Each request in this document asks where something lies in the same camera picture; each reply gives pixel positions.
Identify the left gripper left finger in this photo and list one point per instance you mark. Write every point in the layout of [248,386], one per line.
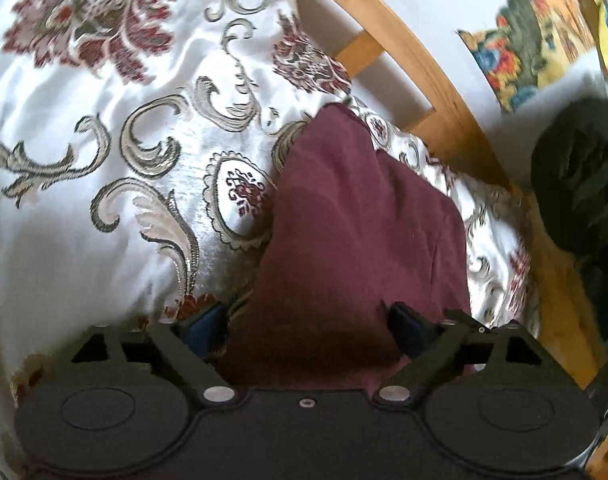
[184,348]

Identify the floral satin bedspread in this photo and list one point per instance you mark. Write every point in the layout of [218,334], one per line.
[140,144]

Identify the maroon garment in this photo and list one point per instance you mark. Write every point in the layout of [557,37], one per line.
[353,232]

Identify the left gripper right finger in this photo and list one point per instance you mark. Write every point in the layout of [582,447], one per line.
[437,352]

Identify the wooden bed frame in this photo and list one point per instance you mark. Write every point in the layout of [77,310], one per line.
[451,132]

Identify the black plush pillow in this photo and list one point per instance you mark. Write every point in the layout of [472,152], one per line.
[569,177]

